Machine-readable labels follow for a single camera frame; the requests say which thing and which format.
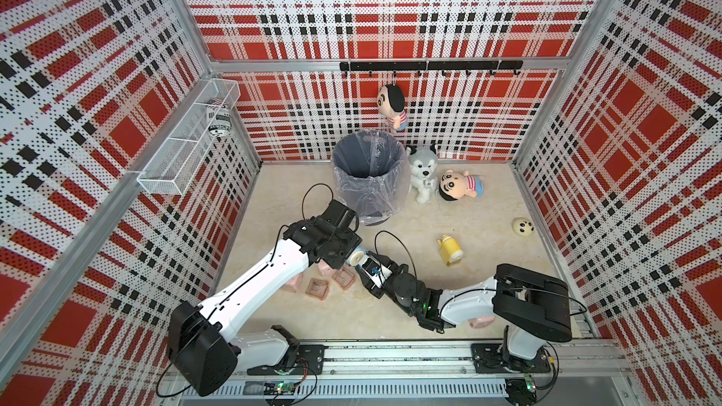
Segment translucent pink sharpener tray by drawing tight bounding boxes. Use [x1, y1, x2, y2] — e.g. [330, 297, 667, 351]
[306, 278, 330, 301]

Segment pink sharpener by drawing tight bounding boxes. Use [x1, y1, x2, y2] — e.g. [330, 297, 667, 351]
[281, 274, 304, 293]
[317, 259, 336, 276]
[468, 316, 496, 329]

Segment yellow pencil sharpener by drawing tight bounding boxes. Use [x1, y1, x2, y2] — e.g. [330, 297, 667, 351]
[437, 234, 464, 266]

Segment grey bin with plastic liner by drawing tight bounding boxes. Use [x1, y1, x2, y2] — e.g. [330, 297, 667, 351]
[331, 130, 411, 227]

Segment blue sharpener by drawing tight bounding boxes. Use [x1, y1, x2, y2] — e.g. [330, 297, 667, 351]
[346, 248, 368, 267]

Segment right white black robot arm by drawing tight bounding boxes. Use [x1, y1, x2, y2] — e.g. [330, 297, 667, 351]
[355, 258, 573, 373]

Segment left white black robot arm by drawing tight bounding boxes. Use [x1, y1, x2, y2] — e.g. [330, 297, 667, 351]
[167, 200, 362, 397]

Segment lying cartoon boy doll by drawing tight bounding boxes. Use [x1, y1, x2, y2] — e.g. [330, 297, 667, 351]
[438, 170, 484, 201]

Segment husky plush toy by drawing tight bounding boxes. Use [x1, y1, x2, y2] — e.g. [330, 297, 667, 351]
[406, 144, 438, 204]

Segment cream panda face ball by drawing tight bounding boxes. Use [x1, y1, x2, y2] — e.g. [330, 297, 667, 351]
[511, 218, 535, 237]

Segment left green circuit board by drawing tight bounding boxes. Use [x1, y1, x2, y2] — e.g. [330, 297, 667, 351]
[263, 381, 296, 397]

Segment green circuit board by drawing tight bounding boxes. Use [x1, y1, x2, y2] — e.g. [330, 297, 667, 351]
[506, 378, 537, 406]
[263, 381, 296, 397]

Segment hanging cartoon boy doll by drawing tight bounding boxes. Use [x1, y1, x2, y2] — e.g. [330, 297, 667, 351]
[376, 85, 407, 132]

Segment black white can in basket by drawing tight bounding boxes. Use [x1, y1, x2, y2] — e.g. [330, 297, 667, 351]
[206, 98, 231, 137]

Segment right green circuit board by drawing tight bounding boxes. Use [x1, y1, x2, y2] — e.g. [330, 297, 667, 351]
[506, 378, 537, 406]

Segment white wire wall basket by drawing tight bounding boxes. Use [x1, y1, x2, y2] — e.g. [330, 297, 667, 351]
[138, 79, 240, 195]

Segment black wall hook rail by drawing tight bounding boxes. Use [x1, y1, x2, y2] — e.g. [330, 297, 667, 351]
[338, 60, 524, 73]

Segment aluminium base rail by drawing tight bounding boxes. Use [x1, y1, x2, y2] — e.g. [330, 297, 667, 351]
[168, 339, 643, 405]

